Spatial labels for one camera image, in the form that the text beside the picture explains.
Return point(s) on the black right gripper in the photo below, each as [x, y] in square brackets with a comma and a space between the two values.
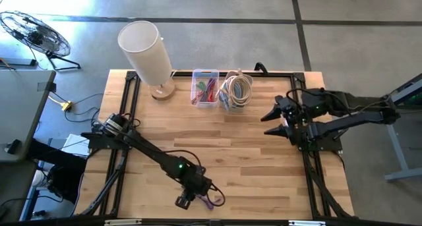
[291, 117]

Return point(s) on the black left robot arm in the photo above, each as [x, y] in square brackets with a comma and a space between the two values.
[148, 150]

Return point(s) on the black floor fan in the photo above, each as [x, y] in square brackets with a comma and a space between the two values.
[36, 35]

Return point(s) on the grey side table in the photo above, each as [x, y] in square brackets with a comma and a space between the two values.
[19, 114]

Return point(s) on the yellow power plug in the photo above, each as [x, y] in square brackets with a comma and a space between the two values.
[67, 105]

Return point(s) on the white cylinder shade table lamp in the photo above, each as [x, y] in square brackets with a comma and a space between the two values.
[145, 51]

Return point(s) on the white paper sheet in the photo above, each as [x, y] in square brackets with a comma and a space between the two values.
[74, 143]

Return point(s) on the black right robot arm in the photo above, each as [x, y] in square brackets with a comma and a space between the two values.
[346, 117]

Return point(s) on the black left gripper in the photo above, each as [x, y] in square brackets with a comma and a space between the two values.
[198, 184]

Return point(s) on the black clamp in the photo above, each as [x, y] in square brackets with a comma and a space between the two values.
[262, 68]

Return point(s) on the grey plastic bin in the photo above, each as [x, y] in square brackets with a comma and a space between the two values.
[235, 109]

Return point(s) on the black aluminium table frame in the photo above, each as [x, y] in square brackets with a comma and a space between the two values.
[280, 75]

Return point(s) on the small black device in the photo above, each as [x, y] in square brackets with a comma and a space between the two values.
[14, 147]

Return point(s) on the clear plastic bin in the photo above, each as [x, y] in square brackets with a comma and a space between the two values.
[216, 75]

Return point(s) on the grey metal table frame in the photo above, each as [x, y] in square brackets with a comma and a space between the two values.
[395, 143]

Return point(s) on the white metal bracket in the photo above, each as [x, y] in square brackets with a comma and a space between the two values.
[306, 223]
[122, 222]

